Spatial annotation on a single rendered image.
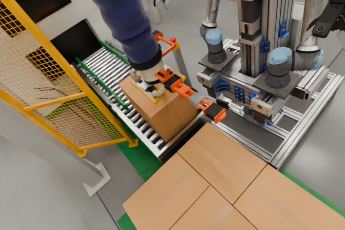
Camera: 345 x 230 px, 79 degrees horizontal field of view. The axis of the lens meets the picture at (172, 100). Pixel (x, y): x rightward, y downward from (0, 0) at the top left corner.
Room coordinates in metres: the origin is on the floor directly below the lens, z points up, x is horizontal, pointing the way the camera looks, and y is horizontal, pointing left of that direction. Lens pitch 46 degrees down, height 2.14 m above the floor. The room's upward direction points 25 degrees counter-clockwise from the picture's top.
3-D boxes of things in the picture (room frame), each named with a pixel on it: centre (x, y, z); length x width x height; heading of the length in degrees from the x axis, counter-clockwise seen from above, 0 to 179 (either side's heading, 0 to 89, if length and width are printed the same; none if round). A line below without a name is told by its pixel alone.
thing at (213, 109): (0.62, -0.17, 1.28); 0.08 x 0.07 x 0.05; 21
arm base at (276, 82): (0.82, -0.68, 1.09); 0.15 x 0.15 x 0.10
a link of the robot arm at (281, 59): (0.82, -0.68, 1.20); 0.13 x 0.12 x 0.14; 55
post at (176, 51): (1.80, -0.25, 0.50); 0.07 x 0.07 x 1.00; 22
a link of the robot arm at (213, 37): (1.28, -0.47, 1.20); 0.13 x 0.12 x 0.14; 175
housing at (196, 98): (0.75, -0.12, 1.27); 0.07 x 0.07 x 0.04; 21
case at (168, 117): (1.41, 0.12, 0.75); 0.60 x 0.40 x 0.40; 20
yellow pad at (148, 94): (1.15, 0.13, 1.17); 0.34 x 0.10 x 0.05; 21
